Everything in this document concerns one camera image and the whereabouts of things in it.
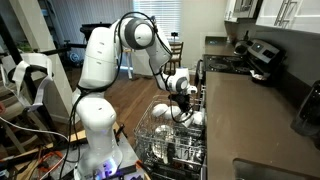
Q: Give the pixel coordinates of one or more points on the black camera on tripod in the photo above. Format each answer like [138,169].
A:
[174,35]

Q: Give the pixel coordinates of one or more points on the white bowl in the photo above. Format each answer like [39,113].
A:
[171,113]
[199,118]

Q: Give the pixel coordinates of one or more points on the window blinds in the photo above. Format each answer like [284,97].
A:
[160,13]

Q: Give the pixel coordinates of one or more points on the black kitchen stove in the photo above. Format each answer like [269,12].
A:
[230,65]

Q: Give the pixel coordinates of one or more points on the wooden board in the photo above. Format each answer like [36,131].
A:
[76,135]

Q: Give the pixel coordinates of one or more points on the wooden chair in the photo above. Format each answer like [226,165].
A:
[176,55]

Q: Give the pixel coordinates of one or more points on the steel microwave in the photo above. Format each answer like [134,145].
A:
[245,6]

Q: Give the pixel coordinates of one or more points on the metal robot base platform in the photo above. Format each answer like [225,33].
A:
[130,156]

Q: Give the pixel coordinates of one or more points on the white drawer unit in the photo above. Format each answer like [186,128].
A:
[141,65]

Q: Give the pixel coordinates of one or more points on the white ceramic mug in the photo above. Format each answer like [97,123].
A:
[187,121]

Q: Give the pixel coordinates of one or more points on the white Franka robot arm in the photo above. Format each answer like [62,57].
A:
[100,66]

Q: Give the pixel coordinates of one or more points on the dark dish with scraps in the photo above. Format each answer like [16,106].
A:
[259,77]

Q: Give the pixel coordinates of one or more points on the white plates in dishwasher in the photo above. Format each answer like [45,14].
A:
[159,110]

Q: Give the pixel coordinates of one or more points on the black desktop machine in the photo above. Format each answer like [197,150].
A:
[96,30]

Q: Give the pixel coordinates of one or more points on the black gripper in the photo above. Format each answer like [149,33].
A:
[181,101]

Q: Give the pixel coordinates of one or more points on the narrow white wall cabinet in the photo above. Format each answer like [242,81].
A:
[230,10]

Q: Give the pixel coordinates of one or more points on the dark glass pitcher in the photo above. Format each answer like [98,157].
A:
[310,110]

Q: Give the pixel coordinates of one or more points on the white slanted beam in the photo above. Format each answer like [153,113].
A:
[40,50]

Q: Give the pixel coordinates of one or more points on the kitchen sink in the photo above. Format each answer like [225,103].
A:
[266,171]

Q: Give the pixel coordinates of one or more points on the person's hand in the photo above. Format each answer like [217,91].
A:
[1,109]

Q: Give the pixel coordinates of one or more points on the dark bottle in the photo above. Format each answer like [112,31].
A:
[246,35]

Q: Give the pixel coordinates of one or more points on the dishwasher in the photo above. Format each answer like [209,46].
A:
[156,176]

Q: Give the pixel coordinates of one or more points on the wooden desk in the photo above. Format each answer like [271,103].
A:
[127,50]

